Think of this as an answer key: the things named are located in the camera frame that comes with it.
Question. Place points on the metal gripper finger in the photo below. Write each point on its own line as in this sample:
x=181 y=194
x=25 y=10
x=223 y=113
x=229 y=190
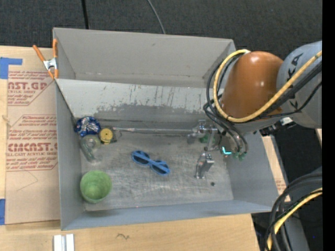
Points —
x=204 y=163
x=201 y=129

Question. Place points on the blue sunglasses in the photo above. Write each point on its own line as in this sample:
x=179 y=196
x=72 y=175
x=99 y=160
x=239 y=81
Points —
x=151 y=162

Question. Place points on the brown cardboard board red print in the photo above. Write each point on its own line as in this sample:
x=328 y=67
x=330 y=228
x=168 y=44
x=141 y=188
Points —
x=31 y=145

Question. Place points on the green cup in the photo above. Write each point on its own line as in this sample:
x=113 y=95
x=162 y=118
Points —
x=95 y=186

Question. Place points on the grey metal bin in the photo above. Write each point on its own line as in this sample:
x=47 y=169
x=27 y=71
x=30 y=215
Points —
x=157 y=192

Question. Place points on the blue and silver foil packet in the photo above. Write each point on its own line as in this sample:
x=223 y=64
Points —
x=87 y=126

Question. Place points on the yellow round tape measure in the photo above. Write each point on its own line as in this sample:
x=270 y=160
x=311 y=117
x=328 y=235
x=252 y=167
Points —
x=106 y=135

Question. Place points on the clear glass cup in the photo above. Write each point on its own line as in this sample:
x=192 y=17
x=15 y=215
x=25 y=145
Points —
x=90 y=145

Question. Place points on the black cylinder on white bracket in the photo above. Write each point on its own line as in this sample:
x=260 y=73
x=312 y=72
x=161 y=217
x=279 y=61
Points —
x=285 y=121

